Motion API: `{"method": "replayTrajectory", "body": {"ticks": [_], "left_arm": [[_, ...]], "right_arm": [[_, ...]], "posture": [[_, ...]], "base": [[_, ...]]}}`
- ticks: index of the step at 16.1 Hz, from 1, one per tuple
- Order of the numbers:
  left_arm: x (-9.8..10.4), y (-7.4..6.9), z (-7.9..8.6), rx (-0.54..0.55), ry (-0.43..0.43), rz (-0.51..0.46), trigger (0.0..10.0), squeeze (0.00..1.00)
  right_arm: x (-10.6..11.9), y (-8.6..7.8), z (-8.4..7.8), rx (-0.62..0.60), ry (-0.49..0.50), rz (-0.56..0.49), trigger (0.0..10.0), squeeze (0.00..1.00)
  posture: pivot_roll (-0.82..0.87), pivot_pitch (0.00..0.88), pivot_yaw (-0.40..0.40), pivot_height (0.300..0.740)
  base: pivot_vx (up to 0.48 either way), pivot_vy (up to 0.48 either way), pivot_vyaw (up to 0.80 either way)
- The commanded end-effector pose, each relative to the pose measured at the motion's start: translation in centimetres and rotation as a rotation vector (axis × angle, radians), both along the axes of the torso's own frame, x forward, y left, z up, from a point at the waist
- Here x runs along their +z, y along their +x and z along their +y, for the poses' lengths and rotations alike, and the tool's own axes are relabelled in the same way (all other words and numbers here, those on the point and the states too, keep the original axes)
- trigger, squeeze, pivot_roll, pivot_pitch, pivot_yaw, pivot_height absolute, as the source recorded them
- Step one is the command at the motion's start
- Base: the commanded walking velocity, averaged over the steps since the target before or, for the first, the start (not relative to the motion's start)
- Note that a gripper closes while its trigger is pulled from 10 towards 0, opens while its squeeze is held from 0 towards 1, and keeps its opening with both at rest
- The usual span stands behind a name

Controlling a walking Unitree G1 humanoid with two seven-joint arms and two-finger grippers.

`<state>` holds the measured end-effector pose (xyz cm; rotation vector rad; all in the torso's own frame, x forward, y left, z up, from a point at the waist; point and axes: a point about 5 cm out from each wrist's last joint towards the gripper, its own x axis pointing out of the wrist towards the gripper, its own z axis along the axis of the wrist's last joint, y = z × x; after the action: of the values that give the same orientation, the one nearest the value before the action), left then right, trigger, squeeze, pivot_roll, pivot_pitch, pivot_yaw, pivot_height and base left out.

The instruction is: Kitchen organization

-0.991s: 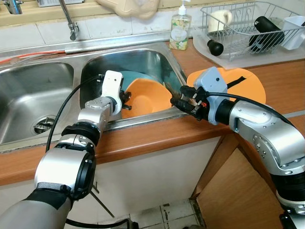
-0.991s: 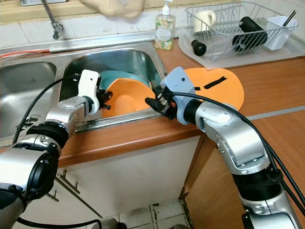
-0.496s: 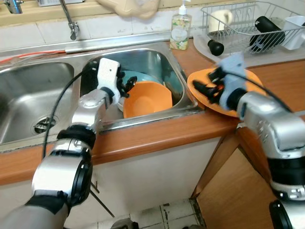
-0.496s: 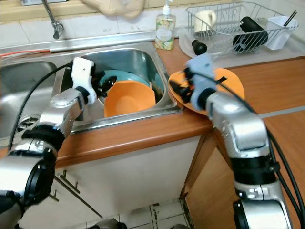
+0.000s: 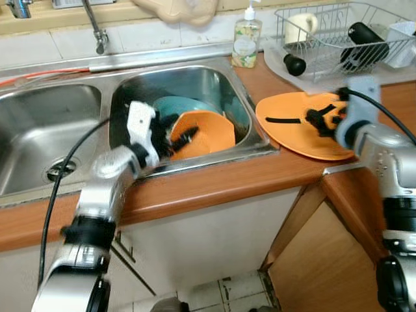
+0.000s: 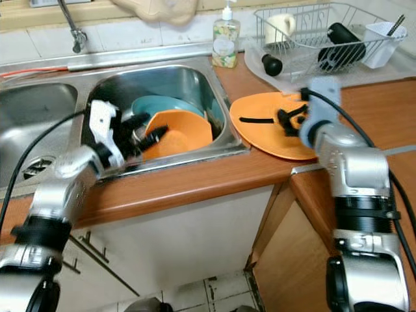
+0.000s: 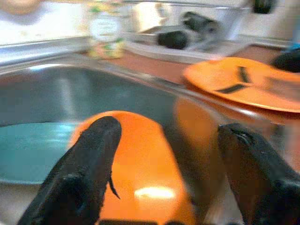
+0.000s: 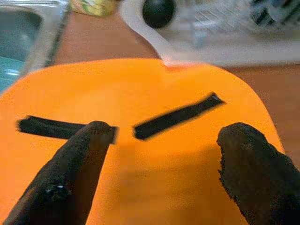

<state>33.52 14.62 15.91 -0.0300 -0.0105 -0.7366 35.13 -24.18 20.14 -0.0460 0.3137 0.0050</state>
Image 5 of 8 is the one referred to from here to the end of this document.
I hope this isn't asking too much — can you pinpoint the metal wire dish rack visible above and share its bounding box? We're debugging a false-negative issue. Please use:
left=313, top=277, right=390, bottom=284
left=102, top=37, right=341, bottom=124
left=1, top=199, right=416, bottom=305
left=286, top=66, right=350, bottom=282
left=273, top=2, right=416, bottom=83

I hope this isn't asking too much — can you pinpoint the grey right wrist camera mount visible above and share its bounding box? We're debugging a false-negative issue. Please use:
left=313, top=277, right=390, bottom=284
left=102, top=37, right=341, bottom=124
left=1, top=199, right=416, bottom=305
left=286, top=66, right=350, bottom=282
left=337, top=74, right=382, bottom=148

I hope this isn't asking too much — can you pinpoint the white cabinet door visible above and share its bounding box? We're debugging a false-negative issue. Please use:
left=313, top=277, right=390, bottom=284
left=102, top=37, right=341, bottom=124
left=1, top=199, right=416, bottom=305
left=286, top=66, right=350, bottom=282
left=0, top=187, right=307, bottom=312

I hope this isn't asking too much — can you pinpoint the beige hanging cloth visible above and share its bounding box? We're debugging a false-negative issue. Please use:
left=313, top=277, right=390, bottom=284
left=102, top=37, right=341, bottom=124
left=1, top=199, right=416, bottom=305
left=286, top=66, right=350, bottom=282
left=133, top=0, right=220, bottom=27

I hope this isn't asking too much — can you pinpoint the stainless steel double sink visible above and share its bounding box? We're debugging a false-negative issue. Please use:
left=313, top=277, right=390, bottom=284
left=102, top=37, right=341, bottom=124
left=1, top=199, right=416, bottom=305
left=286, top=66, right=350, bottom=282
left=0, top=55, right=278, bottom=207

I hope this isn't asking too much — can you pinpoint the orange bowl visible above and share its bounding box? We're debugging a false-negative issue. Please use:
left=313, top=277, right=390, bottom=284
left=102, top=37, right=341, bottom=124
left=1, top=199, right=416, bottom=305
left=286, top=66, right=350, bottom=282
left=169, top=110, right=237, bottom=162

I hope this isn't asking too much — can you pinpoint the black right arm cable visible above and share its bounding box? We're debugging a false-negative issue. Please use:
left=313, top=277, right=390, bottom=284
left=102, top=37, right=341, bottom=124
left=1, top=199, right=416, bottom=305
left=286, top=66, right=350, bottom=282
left=337, top=86, right=416, bottom=145

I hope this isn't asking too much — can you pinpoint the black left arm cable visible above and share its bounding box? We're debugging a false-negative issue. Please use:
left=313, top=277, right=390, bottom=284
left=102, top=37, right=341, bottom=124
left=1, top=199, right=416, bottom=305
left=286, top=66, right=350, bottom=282
left=38, top=116, right=112, bottom=288

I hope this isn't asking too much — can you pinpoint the black tumbler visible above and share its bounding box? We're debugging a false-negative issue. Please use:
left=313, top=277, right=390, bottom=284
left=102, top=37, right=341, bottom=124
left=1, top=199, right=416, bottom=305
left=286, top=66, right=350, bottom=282
left=339, top=22, right=391, bottom=73

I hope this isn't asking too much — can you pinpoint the orange plate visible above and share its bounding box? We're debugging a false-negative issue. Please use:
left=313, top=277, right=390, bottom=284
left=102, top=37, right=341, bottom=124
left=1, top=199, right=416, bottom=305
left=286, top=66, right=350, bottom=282
left=255, top=90, right=356, bottom=163

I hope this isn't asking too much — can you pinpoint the wooden cabinet door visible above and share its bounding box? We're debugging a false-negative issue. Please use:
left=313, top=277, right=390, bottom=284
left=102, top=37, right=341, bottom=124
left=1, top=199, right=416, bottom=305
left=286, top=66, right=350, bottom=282
left=261, top=168, right=392, bottom=312

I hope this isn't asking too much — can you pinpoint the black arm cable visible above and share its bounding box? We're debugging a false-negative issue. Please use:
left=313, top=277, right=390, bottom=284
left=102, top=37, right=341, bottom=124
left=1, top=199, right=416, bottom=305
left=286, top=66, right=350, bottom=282
left=38, top=116, right=112, bottom=288
left=337, top=86, right=416, bottom=145

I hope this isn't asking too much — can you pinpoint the grey dish rack drain tray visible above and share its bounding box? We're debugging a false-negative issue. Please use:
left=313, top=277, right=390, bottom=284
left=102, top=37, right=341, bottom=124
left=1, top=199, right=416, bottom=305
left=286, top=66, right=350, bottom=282
left=263, top=36, right=416, bottom=93

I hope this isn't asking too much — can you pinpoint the grey robot foot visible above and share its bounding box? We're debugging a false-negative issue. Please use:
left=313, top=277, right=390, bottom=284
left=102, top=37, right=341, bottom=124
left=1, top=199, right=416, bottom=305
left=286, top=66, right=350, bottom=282
left=149, top=296, right=190, bottom=312

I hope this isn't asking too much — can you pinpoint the small chrome wall tap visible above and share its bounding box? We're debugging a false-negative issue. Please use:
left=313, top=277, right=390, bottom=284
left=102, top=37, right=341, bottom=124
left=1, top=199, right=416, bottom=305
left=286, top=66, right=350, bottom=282
left=6, top=0, right=34, bottom=20

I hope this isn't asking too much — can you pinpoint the small black round cup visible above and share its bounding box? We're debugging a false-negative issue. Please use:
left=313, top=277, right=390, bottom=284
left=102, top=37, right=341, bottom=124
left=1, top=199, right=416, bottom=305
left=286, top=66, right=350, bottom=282
left=282, top=53, right=307, bottom=77

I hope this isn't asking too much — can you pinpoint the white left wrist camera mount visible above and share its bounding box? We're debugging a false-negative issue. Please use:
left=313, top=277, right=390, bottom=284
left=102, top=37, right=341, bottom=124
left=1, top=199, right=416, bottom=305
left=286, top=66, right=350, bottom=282
left=126, top=100, right=157, bottom=164

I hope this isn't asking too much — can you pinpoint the white plastic cutlery holder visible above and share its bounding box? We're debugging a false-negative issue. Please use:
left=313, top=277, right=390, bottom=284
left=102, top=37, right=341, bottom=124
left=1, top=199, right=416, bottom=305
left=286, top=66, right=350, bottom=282
left=383, top=20, right=416, bottom=70

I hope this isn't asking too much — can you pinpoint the chrome sink faucet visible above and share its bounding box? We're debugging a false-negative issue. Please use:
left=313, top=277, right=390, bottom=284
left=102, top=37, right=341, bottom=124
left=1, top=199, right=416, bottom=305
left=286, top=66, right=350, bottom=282
left=81, top=0, right=111, bottom=57

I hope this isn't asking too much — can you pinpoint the metal cabinet bar handle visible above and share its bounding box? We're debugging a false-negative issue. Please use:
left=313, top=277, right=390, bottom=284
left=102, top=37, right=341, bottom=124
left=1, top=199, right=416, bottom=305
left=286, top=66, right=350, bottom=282
left=109, top=231, right=157, bottom=298

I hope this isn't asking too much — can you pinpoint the metal sink drain strainer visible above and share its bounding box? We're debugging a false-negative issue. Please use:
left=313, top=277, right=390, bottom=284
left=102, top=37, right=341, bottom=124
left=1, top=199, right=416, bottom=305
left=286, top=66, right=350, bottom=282
left=44, top=157, right=79, bottom=185

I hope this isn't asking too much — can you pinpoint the clear soap pump bottle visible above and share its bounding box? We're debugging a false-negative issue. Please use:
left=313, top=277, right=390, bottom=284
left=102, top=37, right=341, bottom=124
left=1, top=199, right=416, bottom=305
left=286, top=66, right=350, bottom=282
left=231, top=0, right=263, bottom=70

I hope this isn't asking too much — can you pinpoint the teal plate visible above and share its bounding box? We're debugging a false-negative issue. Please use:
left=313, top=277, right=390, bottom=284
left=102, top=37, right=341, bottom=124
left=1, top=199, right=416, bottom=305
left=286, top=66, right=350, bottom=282
left=152, top=96, right=226, bottom=123

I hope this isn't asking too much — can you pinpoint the white mug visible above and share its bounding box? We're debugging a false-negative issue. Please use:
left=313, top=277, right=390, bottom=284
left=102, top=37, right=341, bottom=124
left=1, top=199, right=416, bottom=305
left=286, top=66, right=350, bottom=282
left=283, top=12, right=320, bottom=46

